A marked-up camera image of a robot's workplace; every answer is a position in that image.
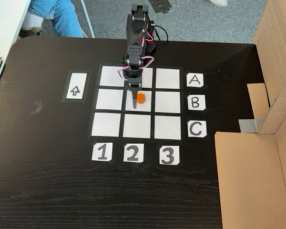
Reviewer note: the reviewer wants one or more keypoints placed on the paper sheet number 3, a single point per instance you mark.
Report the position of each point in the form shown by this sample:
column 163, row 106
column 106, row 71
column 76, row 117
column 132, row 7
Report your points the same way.
column 163, row 150

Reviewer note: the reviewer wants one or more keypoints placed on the small tape scrap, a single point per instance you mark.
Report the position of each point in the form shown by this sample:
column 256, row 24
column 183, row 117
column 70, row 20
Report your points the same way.
column 3, row 81

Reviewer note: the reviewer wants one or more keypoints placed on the paper sheet with arrow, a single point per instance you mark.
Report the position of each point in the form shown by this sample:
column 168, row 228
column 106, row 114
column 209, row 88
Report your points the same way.
column 80, row 94

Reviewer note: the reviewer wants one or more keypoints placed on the paper sheet number 1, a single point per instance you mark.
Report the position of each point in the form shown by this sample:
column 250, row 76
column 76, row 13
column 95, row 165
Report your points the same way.
column 95, row 148

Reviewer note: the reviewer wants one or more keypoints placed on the brown cardboard box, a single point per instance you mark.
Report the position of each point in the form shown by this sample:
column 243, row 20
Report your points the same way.
column 248, row 179

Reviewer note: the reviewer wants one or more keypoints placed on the white grid sheet black tape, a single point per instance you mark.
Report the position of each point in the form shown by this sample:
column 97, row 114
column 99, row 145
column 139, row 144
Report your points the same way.
column 166, row 102

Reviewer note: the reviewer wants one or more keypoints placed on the person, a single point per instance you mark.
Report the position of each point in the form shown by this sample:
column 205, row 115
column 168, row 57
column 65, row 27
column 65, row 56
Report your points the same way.
column 64, row 16

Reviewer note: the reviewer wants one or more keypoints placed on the crumpled clear tape scrap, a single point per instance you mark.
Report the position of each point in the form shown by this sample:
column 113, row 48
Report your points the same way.
column 38, row 107

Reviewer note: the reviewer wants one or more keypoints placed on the paper sheet number 2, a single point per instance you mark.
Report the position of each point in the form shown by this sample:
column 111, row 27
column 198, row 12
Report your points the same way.
column 140, row 148

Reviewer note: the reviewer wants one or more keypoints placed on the grey metal desk leg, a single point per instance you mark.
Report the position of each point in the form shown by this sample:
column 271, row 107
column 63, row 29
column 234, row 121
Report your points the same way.
column 88, row 21

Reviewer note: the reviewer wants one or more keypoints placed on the paper sheet letter C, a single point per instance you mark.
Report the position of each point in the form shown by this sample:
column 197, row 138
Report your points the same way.
column 203, row 124

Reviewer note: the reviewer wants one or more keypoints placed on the round orange token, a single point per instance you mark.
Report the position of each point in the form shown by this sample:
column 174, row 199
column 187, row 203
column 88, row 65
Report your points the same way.
column 141, row 98

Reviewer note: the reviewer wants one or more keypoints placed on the paper sheet letter B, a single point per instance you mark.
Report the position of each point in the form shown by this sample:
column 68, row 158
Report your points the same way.
column 202, row 97

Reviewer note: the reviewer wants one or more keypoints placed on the black floor tape patch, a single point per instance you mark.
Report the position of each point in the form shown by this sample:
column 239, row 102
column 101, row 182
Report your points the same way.
column 162, row 4

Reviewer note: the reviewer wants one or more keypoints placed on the white desk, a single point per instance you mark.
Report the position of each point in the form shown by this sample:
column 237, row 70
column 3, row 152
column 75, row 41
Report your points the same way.
column 4, row 23

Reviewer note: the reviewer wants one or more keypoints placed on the paper sheet letter A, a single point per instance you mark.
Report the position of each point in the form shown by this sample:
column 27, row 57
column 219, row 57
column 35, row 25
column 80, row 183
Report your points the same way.
column 200, row 77

